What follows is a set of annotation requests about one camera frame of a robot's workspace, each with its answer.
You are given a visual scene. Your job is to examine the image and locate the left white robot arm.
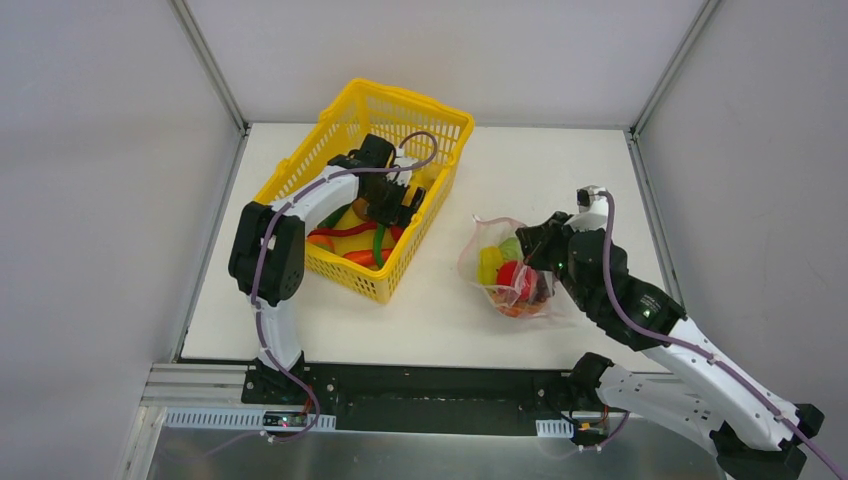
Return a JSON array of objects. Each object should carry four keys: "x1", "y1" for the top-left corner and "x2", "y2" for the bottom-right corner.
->
[{"x1": 228, "y1": 134, "x2": 438, "y2": 405}]

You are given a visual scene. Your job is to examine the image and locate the green bean toy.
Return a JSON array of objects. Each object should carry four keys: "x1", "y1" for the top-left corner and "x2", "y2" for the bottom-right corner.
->
[{"x1": 372, "y1": 224, "x2": 386, "y2": 269}]

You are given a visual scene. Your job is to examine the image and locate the yellow-green pepper toy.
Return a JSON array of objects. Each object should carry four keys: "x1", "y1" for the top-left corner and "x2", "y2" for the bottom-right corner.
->
[{"x1": 477, "y1": 246, "x2": 504, "y2": 286}]

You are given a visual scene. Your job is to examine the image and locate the clear pink-dotted zip bag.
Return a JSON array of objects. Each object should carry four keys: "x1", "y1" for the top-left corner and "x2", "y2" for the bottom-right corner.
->
[{"x1": 457, "y1": 215, "x2": 563, "y2": 319}]

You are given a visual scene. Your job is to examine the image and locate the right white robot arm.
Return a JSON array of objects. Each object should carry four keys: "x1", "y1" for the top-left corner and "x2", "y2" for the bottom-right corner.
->
[{"x1": 517, "y1": 212, "x2": 824, "y2": 479}]

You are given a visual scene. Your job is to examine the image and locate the small orange toy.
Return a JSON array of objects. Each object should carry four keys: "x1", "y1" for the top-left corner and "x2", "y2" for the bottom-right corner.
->
[{"x1": 307, "y1": 234, "x2": 335, "y2": 253}]

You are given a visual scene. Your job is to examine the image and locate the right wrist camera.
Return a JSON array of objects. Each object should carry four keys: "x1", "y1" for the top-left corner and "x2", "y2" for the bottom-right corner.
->
[{"x1": 565, "y1": 185, "x2": 609, "y2": 232}]

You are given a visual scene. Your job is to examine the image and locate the purple grapes toy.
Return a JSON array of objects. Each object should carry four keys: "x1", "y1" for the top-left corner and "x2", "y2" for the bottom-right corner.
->
[{"x1": 531, "y1": 272, "x2": 555, "y2": 304}]

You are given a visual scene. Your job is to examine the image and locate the red tomato toy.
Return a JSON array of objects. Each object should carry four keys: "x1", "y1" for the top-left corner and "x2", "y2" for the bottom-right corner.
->
[{"x1": 496, "y1": 261, "x2": 538, "y2": 299}]

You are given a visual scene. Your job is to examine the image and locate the orange carrot toy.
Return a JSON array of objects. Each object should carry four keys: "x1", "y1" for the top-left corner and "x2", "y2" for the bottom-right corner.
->
[{"x1": 343, "y1": 248, "x2": 392, "y2": 268}]

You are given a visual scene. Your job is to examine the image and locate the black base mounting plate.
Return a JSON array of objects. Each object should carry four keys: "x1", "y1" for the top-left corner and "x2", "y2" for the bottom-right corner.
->
[{"x1": 241, "y1": 360, "x2": 609, "y2": 436}]

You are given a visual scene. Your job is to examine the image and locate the yellow plastic basket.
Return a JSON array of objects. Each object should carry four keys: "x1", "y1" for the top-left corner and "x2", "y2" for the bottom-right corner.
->
[{"x1": 254, "y1": 78, "x2": 475, "y2": 303}]

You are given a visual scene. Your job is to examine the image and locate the red chili pepper toy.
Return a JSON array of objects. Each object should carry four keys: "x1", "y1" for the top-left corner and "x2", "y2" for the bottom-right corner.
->
[{"x1": 309, "y1": 221, "x2": 378, "y2": 237}]

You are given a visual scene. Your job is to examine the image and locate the green cabbage toy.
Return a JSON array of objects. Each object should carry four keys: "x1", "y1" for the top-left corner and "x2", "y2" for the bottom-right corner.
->
[{"x1": 498, "y1": 236, "x2": 524, "y2": 262}]

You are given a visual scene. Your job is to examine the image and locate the green cucumber toy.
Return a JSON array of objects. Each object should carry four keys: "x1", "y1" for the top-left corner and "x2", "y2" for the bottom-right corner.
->
[{"x1": 318, "y1": 204, "x2": 351, "y2": 229}]

